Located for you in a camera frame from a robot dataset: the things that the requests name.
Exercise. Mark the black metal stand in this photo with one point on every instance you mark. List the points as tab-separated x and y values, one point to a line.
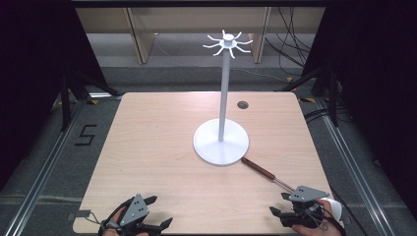
65	101
333	98

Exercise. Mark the person's left hand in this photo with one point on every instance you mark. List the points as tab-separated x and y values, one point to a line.
118	214

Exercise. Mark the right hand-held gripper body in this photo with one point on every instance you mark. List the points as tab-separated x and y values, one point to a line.
306	193

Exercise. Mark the grey table grommet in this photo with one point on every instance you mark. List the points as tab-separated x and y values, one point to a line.
242	105

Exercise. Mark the aluminium floor rail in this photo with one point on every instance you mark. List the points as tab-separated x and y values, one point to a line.
357	167
42	175

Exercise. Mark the black curtain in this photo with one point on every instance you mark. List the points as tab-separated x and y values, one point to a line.
377	82
32	82

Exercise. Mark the white hook stand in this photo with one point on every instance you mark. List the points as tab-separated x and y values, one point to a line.
219	144

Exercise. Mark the black metal frame bar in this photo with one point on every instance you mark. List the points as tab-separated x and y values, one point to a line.
196	3

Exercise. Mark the light wooden desk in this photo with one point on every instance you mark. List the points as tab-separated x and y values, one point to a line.
196	19

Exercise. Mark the white wristband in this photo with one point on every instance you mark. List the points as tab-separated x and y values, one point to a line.
336	208

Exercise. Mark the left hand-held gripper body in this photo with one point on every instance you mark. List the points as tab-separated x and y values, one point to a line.
134	211

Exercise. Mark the person's right hand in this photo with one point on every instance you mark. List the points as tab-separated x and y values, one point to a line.
314	231

